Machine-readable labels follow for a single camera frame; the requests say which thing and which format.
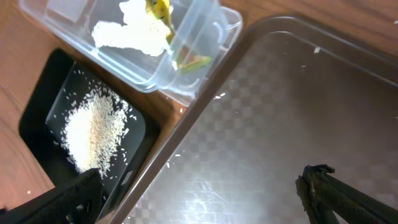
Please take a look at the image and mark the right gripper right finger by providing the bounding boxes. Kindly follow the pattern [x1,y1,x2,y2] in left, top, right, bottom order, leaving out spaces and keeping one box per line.
[295,164,397,224]

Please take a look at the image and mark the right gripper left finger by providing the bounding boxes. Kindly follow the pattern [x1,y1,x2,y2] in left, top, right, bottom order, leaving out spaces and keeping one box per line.
[1,169,103,223]

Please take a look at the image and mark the white rice pile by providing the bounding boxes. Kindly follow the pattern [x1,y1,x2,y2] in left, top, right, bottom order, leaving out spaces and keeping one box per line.
[45,68,138,180]

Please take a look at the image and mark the brown serving tray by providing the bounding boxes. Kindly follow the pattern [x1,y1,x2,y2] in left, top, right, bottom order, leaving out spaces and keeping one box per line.
[111,16,397,223]

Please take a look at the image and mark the yellow green snack wrapper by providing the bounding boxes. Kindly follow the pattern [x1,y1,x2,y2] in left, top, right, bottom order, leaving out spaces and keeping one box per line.
[146,0,213,73]

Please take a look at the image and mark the black tray bin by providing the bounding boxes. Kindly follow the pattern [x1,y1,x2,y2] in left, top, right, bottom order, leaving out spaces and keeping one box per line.
[19,49,160,218]

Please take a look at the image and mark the clear plastic bin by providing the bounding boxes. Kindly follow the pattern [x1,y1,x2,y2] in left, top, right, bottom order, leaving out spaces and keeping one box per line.
[19,0,243,106]

